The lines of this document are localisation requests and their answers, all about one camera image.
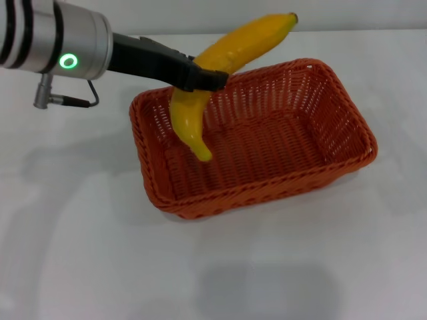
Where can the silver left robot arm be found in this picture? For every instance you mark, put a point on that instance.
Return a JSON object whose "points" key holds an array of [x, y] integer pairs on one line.
{"points": [[50, 33]]}

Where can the yellow banana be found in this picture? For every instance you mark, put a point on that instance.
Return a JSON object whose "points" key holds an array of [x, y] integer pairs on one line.
{"points": [[233, 43]]}

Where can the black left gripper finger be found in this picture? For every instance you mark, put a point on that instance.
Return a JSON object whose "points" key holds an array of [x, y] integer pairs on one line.
{"points": [[207, 80]]}

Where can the orange woven plastic basket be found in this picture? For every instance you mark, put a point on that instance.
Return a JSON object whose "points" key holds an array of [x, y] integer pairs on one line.
{"points": [[267, 156]]}

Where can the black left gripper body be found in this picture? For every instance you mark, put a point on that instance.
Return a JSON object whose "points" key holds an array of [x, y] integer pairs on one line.
{"points": [[146, 58]]}

